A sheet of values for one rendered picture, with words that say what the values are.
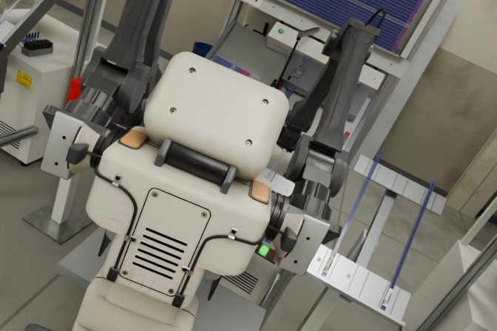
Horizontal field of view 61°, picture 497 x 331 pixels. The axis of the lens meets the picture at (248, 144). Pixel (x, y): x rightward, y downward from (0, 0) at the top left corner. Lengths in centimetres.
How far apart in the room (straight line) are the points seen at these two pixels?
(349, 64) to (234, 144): 40
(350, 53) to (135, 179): 55
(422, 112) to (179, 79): 393
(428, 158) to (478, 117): 60
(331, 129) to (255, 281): 134
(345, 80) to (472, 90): 359
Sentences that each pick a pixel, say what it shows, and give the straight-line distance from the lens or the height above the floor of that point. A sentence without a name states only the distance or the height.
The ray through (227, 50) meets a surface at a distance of 184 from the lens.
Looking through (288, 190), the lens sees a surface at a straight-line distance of 159.
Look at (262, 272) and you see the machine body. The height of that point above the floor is 28.
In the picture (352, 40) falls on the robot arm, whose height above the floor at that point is 146.
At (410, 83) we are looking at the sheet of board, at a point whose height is 94.
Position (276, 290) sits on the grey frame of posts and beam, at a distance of 170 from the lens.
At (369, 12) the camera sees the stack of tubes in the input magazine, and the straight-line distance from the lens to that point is 173.
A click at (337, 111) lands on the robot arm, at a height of 134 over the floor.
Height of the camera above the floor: 159
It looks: 26 degrees down
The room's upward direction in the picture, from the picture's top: 24 degrees clockwise
